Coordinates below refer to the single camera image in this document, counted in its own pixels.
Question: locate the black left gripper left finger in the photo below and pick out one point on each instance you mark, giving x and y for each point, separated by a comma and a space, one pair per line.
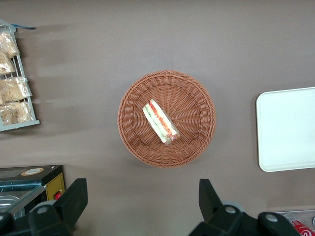
61, 214

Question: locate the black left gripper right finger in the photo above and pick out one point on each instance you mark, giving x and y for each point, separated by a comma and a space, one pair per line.
221, 221

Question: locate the triangle sandwich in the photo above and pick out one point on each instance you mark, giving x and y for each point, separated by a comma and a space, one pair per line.
160, 121

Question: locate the cream plastic tray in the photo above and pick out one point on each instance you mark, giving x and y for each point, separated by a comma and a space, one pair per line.
288, 130

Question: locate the round brown wicker basket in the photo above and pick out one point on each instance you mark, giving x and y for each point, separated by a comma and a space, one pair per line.
192, 110

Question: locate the black yellow food warmer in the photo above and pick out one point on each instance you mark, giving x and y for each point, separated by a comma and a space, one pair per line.
14, 177

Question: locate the red cola bottle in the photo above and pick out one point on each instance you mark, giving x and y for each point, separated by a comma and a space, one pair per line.
305, 231

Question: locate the clear bag of crackers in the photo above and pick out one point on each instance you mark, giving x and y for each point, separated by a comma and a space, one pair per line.
6, 65
13, 89
8, 44
17, 113

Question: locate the blue tape strip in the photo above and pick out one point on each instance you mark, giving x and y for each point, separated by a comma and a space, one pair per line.
23, 26

